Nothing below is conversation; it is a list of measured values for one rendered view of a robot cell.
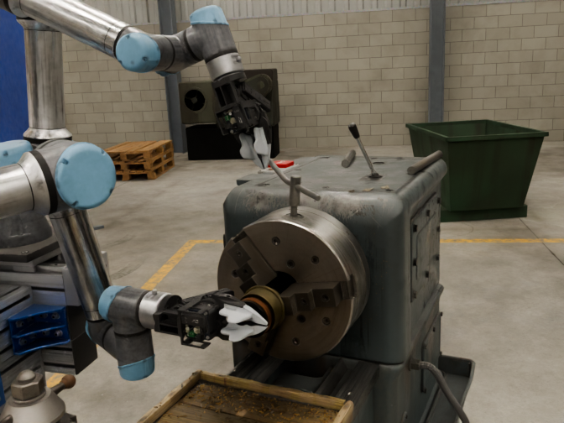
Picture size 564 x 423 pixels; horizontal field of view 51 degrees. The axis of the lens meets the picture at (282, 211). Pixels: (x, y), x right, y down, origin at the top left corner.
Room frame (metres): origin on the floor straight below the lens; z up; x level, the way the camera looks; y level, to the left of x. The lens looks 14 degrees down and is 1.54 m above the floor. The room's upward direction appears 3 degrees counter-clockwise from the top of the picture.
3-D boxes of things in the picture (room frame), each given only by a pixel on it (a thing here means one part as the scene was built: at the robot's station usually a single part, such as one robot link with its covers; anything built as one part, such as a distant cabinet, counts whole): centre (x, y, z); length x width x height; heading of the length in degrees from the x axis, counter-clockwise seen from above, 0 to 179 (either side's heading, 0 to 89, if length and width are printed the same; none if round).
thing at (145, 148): (9.12, 2.21, 0.22); 1.25 x 0.86 x 0.44; 174
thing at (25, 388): (0.67, 0.33, 1.17); 0.04 x 0.04 x 0.03
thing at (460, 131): (5.90, -1.92, 0.43); 1.34 x 0.94 x 0.85; 3
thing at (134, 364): (1.13, 0.33, 0.98); 0.11 x 0.08 x 0.11; 39
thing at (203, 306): (1.04, 0.18, 1.08); 0.12 x 0.09 x 0.08; 63
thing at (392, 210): (1.57, -0.17, 1.06); 0.59 x 0.48 x 0.39; 154
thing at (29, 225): (1.38, 0.64, 1.21); 0.15 x 0.15 x 0.10
